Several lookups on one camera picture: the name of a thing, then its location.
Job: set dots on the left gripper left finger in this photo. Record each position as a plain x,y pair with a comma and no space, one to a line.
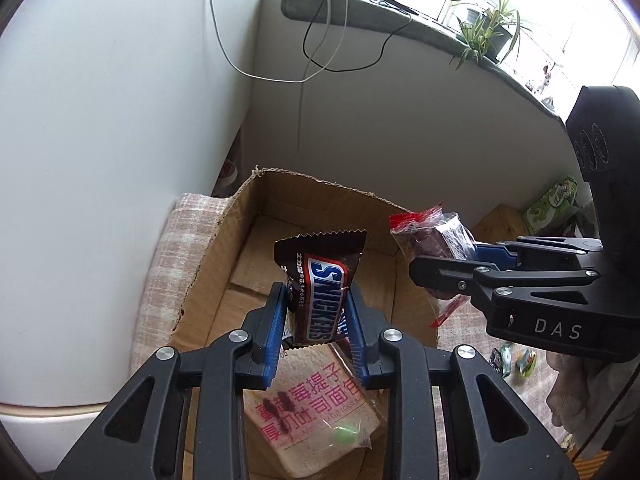
141,433

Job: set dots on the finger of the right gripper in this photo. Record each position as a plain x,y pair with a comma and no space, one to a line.
539,253
490,287

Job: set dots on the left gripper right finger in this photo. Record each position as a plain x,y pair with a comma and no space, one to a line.
490,432

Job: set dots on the red clear date packet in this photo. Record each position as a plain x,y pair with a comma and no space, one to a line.
433,233

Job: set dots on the Snickers bar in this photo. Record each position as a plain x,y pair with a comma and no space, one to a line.
320,268

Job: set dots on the green candy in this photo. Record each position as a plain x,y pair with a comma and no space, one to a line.
348,436

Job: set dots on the green tissue box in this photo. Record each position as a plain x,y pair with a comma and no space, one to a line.
552,208

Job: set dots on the teal wrapped mint candy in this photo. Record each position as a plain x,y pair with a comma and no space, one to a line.
526,362

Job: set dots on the black white patterned candy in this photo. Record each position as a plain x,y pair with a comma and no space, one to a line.
498,362

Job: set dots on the packaged toast bread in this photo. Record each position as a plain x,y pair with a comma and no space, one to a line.
287,424

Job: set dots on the brown cardboard box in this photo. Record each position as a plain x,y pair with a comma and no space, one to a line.
238,269

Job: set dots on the green potted plant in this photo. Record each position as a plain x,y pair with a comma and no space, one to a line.
492,35

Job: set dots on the pink plaid cushion cover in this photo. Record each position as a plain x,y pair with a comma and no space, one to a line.
187,232

